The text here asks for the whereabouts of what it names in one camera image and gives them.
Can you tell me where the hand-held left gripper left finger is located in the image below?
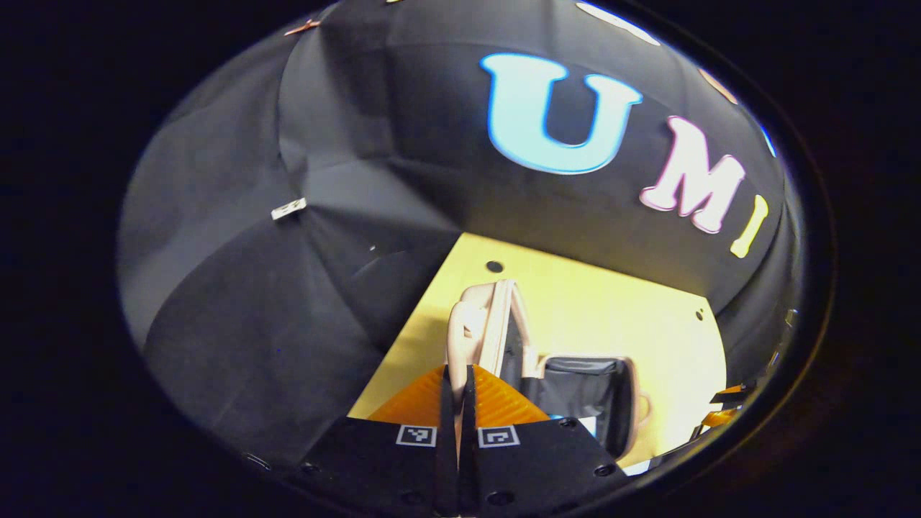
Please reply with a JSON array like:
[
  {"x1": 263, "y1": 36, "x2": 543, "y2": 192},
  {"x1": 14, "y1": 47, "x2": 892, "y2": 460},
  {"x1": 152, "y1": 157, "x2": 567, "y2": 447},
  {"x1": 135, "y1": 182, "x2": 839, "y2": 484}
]
[{"x1": 288, "y1": 365, "x2": 460, "y2": 514}]

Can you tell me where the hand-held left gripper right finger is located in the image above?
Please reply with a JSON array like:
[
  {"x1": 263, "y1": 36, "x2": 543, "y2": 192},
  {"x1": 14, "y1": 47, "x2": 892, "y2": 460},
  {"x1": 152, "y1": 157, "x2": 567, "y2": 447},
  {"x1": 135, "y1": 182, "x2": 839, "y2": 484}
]
[{"x1": 461, "y1": 365, "x2": 631, "y2": 516}]

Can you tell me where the black backdrop cloth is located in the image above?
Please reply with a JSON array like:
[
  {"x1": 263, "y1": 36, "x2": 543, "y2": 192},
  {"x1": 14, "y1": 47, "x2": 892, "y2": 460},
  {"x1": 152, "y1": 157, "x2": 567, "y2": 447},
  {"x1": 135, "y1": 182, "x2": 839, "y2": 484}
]
[{"x1": 119, "y1": 0, "x2": 799, "y2": 468}]

